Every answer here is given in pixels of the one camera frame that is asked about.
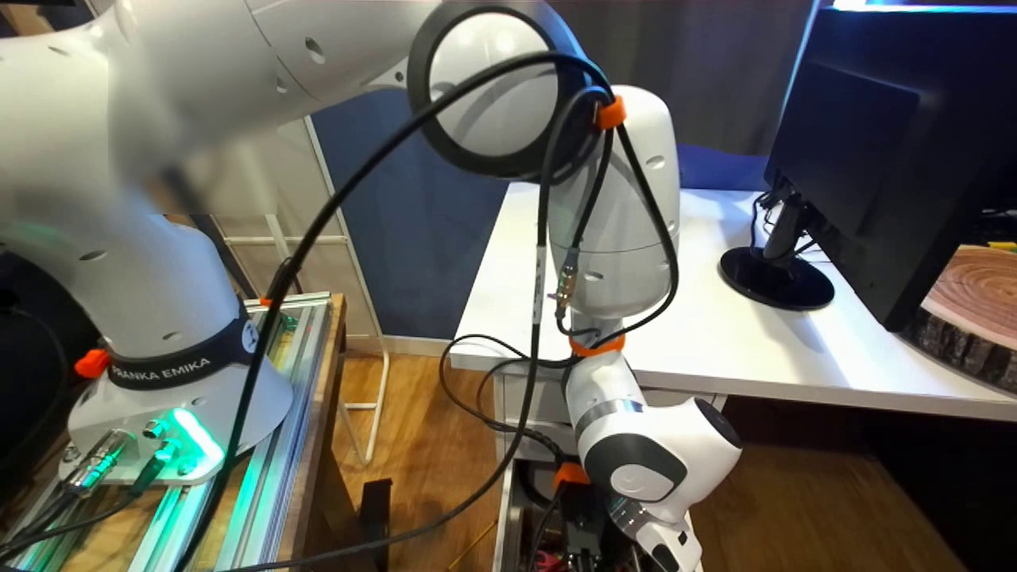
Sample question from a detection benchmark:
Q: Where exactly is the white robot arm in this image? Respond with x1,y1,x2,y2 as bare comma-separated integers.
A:
0,0,739,572

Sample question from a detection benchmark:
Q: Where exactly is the open white drawer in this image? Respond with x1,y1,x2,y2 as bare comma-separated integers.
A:
491,460,683,572

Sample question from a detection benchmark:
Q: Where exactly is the black computer monitor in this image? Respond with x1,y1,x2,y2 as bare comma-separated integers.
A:
717,7,1017,334

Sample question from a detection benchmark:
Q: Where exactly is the wooden log slice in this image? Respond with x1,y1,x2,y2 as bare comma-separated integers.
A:
914,244,1017,394

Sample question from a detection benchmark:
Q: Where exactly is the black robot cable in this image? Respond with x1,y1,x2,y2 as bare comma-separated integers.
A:
0,48,683,572

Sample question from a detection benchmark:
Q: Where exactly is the white wire rack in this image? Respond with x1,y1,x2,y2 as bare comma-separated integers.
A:
210,119,392,466

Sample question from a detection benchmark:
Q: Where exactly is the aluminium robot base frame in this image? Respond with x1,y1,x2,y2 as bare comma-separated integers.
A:
6,292,355,572

